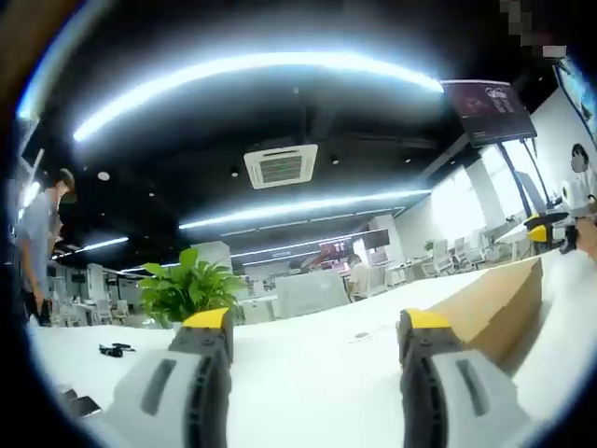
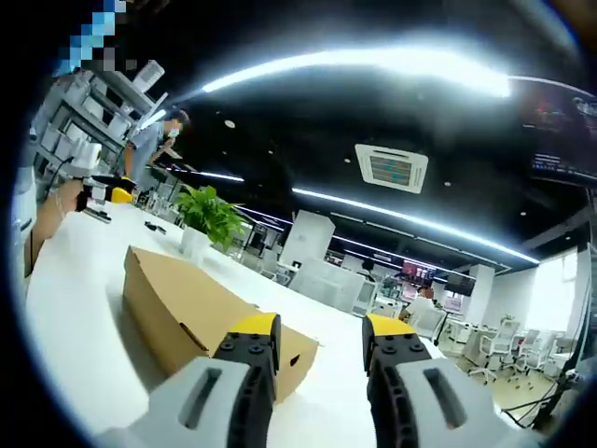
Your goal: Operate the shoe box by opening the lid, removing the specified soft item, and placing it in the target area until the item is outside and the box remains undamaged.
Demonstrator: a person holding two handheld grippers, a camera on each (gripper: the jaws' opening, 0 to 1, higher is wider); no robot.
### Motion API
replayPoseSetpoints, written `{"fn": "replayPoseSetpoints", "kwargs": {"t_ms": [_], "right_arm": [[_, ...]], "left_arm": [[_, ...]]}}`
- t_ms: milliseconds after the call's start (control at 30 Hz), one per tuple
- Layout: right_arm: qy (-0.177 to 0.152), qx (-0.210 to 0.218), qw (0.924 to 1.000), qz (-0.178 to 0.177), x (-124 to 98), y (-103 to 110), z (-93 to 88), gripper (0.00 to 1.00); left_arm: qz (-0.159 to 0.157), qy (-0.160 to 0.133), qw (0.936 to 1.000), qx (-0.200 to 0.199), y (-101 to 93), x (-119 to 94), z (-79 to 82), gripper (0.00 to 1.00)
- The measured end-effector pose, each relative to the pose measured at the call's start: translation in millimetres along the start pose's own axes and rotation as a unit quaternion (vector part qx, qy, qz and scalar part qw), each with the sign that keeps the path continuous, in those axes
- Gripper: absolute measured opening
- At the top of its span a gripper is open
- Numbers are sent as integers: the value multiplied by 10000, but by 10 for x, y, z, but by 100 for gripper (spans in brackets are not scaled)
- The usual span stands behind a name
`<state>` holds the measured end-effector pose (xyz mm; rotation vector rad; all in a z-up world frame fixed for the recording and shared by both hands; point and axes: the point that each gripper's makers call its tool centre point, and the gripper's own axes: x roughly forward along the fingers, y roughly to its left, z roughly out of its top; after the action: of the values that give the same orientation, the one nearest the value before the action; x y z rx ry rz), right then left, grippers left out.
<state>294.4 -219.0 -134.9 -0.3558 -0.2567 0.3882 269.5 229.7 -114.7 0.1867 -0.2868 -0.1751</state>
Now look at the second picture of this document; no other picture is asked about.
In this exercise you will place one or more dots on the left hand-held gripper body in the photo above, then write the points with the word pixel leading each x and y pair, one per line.
pixel 86 158

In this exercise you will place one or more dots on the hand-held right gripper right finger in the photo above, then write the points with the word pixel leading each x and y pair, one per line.
pixel 480 410

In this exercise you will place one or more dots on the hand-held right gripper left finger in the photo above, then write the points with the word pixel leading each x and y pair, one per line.
pixel 168 410

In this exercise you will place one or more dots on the brown cardboard shoe box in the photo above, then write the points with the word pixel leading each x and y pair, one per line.
pixel 158 298

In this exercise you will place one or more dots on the flat black table item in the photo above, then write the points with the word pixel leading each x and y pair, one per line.
pixel 99 215

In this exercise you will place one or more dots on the small black table item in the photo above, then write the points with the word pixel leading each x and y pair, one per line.
pixel 154 227

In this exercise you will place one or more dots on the person's left hand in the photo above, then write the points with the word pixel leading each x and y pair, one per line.
pixel 70 196

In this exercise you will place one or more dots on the group of white storage bins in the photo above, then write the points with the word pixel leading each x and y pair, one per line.
pixel 65 140

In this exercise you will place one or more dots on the group of white office chairs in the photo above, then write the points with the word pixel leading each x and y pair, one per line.
pixel 494 345

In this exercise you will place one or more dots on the black screen stand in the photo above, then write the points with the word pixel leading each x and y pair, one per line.
pixel 548 413

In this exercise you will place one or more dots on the short ceiling light strip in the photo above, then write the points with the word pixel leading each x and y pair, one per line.
pixel 154 117

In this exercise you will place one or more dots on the grey metal storage shelf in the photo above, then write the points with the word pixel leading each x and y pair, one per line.
pixel 126 91

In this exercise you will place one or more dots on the green potted plant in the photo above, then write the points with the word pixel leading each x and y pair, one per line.
pixel 205 210

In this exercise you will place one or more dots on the white ribbed container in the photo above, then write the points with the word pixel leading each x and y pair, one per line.
pixel 149 74

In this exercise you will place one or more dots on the red display screen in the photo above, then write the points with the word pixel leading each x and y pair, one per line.
pixel 417 270

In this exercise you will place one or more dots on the long ceiling light strip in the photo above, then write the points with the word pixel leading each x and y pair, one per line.
pixel 317 196
pixel 354 57

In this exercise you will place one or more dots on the white ceiling air conditioner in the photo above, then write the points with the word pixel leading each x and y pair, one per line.
pixel 392 168

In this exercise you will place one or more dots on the large dark display screen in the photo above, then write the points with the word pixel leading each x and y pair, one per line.
pixel 559 130

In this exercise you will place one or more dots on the black wall monitor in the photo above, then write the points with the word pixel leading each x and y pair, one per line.
pixel 459 284

